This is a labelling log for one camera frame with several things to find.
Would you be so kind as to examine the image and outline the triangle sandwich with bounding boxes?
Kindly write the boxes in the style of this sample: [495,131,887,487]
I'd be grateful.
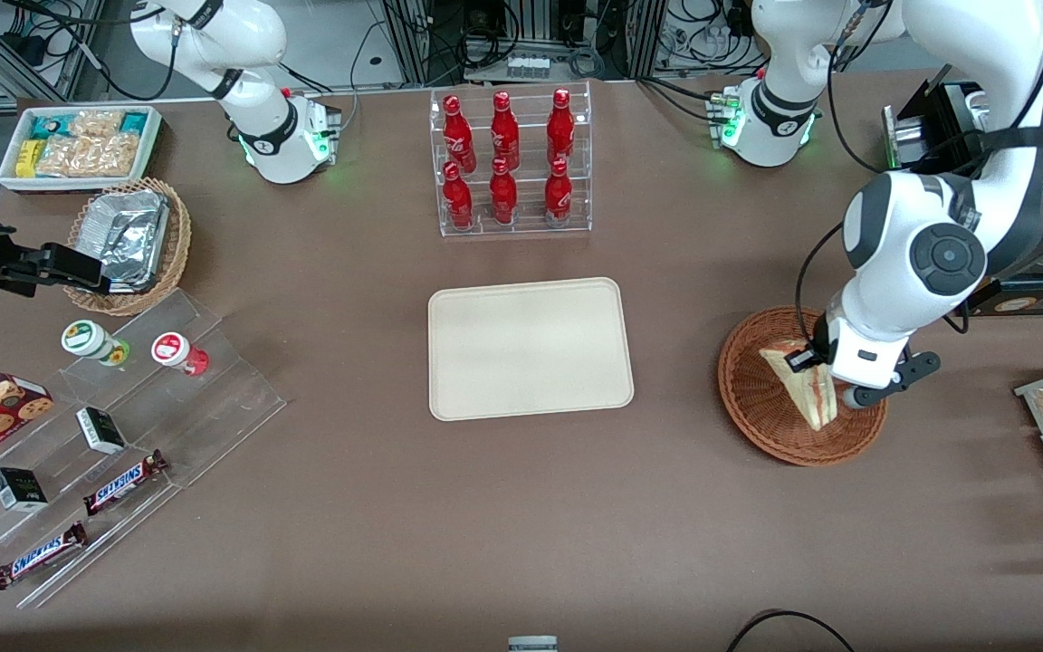
[760,340,840,432]

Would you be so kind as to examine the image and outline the brown wicker basket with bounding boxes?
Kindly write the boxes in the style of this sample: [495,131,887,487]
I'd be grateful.
[718,306,890,468]

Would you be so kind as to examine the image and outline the light wicker basket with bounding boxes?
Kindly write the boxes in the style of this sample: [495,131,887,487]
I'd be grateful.
[63,177,193,318]

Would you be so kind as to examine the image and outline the cream plastic tray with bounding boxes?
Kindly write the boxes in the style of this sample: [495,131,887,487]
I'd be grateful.
[427,277,636,423]

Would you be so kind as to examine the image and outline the aluminium foil container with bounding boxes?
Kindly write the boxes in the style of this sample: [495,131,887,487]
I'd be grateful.
[78,188,171,293]

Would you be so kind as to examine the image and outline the green lidded cup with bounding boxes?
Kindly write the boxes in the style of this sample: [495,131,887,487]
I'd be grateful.
[61,320,131,368]

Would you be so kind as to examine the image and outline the white plastic snack bin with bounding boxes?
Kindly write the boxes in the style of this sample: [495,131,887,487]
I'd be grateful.
[0,104,165,196]

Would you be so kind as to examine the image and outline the clear bag of crackers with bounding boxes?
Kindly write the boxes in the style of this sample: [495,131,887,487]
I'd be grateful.
[37,109,143,178]

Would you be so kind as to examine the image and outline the red lidded cup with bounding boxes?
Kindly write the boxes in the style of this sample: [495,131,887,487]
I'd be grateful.
[151,332,211,377]

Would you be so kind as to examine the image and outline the small black box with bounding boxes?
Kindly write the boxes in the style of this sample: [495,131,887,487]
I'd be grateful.
[76,407,128,455]
[0,467,50,513]

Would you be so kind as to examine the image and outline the clear acrylic stepped shelf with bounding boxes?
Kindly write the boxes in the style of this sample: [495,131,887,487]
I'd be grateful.
[0,289,288,609]

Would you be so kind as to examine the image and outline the snickers bar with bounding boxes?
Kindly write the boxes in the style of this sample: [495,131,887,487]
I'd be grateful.
[82,450,170,517]
[0,522,89,591]

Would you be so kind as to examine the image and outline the black glass display case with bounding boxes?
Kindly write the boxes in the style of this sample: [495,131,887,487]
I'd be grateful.
[882,80,1043,318]

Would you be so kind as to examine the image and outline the red cola bottle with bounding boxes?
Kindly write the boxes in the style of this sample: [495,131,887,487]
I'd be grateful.
[547,88,576,167]
[489,158,519,226]
[443,161,474,230]
[491,90,521,170]
[544,158,573,227]
[442,93,477,173]

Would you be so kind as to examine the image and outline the clear acrylic bottle rack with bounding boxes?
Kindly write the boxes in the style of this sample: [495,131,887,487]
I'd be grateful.
[429,81,593,239]

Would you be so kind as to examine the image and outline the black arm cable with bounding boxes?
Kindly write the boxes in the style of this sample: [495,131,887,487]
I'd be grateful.
[793,222,848,352]

